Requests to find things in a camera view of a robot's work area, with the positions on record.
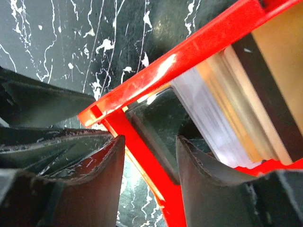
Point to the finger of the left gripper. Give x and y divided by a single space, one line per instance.
30 137

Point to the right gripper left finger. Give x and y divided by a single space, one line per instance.
89 197

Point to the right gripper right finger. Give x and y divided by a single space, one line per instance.
216 195

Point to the red plastic bin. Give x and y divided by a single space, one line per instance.
234 23

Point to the stack of credit cards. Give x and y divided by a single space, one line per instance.
225 107

